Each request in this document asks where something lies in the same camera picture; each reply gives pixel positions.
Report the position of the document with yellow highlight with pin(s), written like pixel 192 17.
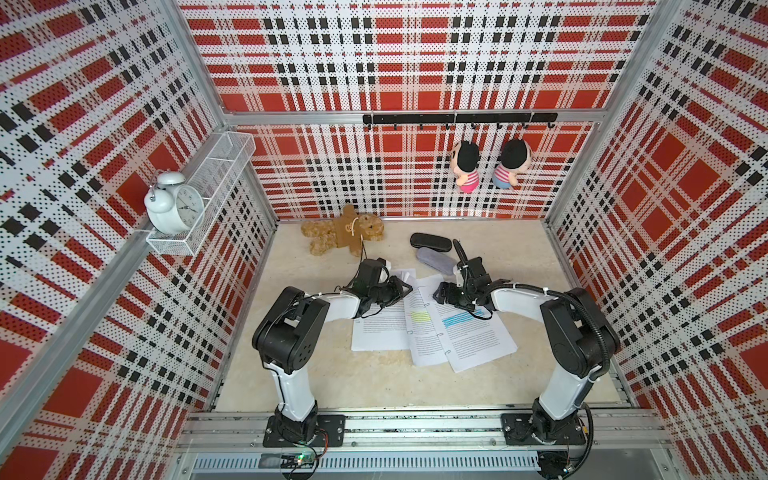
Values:
pixel 425 347

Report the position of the white alarm clock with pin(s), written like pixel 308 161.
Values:
pixel 173 206

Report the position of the green circuit board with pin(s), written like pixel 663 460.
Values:
pixel 287 461

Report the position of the black hook rail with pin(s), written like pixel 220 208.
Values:
pixel 460 118

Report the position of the black glasses case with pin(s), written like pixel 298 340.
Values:
pixel 431 241

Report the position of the grey glasses case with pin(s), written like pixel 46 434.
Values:
pixel 439 261

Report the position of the brown teddy bear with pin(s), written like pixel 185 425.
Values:
pixel 350 230

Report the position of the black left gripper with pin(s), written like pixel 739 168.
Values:
pixel 397 289

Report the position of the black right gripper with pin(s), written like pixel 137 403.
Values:
pixel 449 298

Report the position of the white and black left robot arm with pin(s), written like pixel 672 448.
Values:
pixel 288 335

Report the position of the aluminium front rail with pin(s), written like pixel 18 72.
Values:
pixel 454 443

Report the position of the white wire mesh shelf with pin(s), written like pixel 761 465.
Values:
pixel 224 158

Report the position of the doll with pink striped shirt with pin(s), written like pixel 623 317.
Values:
pixel 463 164

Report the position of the document with pink highlight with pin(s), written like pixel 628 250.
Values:
pixel 383 327

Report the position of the doll with blue trousers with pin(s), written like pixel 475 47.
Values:
pixel 515 159

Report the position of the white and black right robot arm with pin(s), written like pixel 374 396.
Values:
pixel 582 341

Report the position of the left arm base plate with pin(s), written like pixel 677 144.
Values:
pixel 327 429

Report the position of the document with blue highlight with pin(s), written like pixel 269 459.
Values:
pixel 468 339

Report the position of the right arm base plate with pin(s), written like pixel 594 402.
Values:
pixel 516 429

